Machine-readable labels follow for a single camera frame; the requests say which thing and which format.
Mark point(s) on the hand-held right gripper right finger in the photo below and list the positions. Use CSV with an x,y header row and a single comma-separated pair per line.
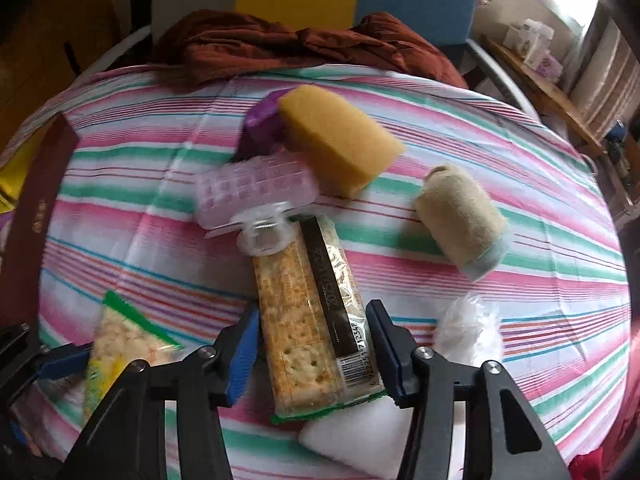
x,y
392,360

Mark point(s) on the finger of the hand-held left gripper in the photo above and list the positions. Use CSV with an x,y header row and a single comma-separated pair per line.
x,y
14,427
60,362

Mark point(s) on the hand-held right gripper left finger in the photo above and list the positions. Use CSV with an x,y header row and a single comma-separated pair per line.
x,y
240,360

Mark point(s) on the green edged snack packet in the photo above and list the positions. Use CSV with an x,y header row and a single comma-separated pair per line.
x,y
125,340

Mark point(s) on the cracker packet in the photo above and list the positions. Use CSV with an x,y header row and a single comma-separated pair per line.
x,y
305,320

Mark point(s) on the white sponge block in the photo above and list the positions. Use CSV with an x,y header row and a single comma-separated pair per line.
x,y
360,435

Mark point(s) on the white plastic bag ball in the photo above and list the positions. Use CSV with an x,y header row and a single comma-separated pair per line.
x,y
467,325

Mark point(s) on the clear plastic clip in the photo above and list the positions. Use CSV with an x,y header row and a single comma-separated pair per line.
x,y
262,239

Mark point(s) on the gold cardboard tray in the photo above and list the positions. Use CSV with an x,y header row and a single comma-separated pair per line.
x,y
40,200

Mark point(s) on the pink hair roller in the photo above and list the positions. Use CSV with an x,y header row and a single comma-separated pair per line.
x,y
250,185

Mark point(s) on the purple plastic item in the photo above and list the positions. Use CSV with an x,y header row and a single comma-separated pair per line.
x,y
262,120

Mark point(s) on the yellow sponge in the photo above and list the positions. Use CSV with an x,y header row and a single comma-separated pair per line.
x,y
340,140

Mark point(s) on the red cloth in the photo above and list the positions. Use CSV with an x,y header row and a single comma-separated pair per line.
x,y
615,440

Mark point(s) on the striped tablecloth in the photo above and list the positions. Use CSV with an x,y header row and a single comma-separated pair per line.
x,y
150,125

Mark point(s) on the wooden side table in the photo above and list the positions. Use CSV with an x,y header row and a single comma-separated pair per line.
x,y
550,95

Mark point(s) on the brown cloth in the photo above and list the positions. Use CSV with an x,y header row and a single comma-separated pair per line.
x,y
250,45

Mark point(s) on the wooden wardrobe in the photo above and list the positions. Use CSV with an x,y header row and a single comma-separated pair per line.
x,y
40,35

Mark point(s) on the white purple carton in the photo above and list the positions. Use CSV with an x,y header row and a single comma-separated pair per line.
x,y
545,66

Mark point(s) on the patterned beige curtain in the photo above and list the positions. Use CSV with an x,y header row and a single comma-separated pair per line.
x,y
605,75

